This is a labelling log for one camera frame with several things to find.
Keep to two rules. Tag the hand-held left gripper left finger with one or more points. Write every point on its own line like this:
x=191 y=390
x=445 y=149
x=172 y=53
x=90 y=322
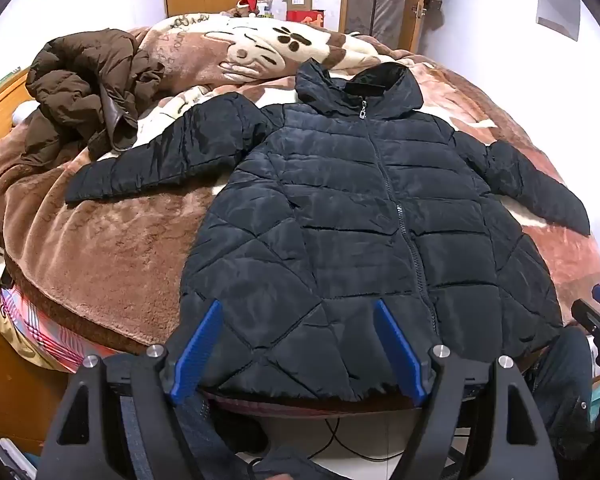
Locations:
x=200 y=350

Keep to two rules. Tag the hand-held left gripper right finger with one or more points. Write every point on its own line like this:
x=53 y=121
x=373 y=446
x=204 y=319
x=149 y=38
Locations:
x=397 y=355

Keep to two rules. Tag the black puffer jacket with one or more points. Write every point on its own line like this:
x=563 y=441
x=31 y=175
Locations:
x=330 y=210

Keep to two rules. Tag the person's right leg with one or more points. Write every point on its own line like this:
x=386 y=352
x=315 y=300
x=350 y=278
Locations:
x=562 y=385

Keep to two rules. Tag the brown printed fleece blanket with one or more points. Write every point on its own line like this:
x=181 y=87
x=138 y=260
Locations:
x=105 y=250

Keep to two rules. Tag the pink plaid bedsheet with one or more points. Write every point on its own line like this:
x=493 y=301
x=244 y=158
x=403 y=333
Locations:
x=45 y=330

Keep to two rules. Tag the brown puffer jacket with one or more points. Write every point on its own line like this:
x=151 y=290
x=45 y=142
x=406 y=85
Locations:
x=80 y=75

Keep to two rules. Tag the red hat plush toy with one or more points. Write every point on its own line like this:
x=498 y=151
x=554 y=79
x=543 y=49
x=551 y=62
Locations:
x=246 y=6

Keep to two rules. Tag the red box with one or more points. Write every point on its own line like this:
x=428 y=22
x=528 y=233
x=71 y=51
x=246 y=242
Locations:
x=307 y=17

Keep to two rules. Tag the grey fabric curtain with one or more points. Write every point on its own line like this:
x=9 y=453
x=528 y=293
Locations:
x=382 y=0

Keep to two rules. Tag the cardboard box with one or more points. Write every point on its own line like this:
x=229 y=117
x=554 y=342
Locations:
x=300 y=1

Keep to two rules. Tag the wooden bed frame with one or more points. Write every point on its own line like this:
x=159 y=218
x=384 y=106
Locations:
x=10 y=410

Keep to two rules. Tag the grey wall panel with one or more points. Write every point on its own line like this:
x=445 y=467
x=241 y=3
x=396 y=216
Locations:
x=560 y=10

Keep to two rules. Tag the wooden door frame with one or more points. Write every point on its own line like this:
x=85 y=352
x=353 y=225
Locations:
x=416 y=10

